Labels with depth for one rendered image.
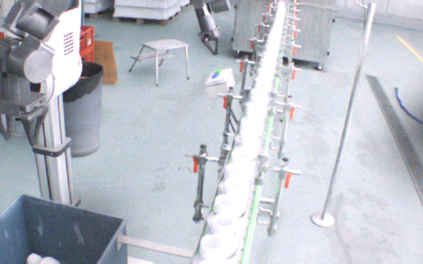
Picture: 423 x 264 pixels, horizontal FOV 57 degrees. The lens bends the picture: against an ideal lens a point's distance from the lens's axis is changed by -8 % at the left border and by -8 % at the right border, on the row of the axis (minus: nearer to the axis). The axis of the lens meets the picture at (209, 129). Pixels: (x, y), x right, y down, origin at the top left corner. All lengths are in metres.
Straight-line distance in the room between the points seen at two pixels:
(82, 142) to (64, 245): 2.01
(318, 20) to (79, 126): 3.64
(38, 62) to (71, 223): 0.55
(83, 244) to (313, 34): 4.92
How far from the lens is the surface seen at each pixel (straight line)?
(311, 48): 5.77
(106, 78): 4.64
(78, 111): 3.03
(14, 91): 0.80
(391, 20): 11.51
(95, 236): 1.13
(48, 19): 0.80
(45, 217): 1.18
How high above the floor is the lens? 1.60
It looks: 26 degrees down
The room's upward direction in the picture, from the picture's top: 5 degrees clockwise
